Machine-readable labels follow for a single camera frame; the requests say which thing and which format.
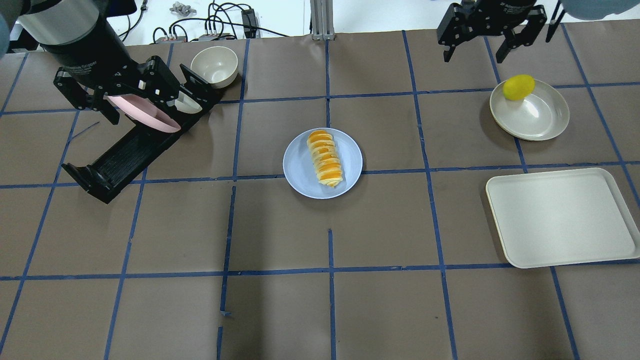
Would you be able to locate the black dish rack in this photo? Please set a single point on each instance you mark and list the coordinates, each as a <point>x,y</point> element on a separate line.
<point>107,176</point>

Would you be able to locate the pink plate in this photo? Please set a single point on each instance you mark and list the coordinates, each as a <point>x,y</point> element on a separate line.
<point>145,112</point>

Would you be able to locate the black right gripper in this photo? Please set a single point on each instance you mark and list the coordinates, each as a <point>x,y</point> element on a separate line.
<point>492,20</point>

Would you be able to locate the cream bowl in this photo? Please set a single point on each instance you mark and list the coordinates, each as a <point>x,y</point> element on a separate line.
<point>219,66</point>

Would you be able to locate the sliced bread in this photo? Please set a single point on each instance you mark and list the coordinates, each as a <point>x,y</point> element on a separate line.
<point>325,158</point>

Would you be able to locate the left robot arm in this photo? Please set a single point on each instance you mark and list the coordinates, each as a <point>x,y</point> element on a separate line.
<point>50,20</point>

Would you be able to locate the yellow lemon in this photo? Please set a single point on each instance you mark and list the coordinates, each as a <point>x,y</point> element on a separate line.
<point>517,87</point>

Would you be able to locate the white deep plate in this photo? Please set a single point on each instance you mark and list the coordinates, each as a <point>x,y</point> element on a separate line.
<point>540,116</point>

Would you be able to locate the aluminium frame post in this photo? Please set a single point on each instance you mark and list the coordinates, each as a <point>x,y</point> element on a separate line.
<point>322,20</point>

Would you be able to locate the blue plate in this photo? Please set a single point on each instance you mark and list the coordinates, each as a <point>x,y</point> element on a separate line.
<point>299,171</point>

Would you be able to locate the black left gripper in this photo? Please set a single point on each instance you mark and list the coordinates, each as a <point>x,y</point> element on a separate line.
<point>86,56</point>

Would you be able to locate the cream tray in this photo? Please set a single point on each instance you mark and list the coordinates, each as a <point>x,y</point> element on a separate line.
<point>562,217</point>

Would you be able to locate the cream plate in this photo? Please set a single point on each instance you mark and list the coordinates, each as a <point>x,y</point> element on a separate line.
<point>187,102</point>

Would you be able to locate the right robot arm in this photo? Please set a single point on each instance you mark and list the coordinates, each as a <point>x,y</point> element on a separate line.
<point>587,10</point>

